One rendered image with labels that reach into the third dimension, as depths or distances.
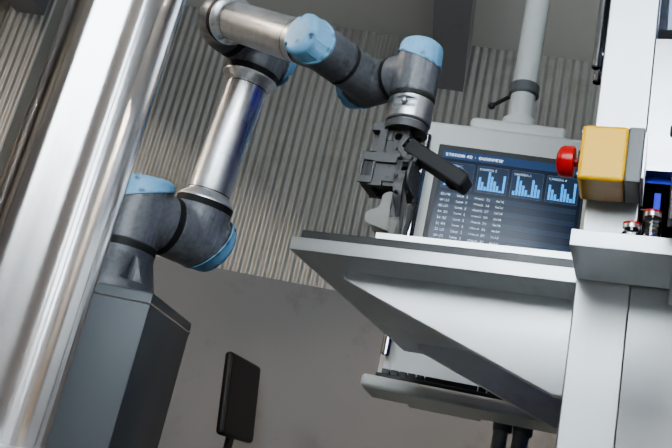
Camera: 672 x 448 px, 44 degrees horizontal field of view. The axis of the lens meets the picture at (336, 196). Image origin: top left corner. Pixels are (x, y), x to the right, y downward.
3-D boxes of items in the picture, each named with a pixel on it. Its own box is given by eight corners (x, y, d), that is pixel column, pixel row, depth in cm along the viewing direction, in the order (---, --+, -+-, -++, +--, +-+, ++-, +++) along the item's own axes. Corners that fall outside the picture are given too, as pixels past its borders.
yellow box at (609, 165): (639, 205, 103) (644, 152, 105) (640, 182, 96) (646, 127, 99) (576, 199, 105) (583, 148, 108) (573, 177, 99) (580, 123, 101)
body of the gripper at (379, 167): (369, 202, 135) (383, 135, 139) (420, 207, 132) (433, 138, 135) (355, 184, 128) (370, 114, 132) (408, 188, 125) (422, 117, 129)
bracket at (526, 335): (569, 400, 111) (580, 306, 115) (568, 397, 108) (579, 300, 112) (333, 360, 123) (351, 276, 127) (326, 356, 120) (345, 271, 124)
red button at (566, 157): (586, 184, 104) (590, 155, 105) (585, 171, 100) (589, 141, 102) (555, 181, 105) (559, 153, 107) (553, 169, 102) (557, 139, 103)
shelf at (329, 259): (637, 388, 163) (638, 378, 164) (643, 291, 102) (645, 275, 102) (403, 351, 180) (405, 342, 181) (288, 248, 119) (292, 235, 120)
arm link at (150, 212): (81, 234, 153) (103, 167, 157) (140, 258, 162) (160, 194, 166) (115, 231, 145) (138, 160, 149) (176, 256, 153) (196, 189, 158)
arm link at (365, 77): (325, 50, 144) (372, 37, 136) (366, 80, 151) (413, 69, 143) (315, 90, 141) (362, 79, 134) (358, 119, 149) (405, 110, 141)
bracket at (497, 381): (586, 443, 154) (593, 373, 159) (585, 441, 152) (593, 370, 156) (410, 410, 167) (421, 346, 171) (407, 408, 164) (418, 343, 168)
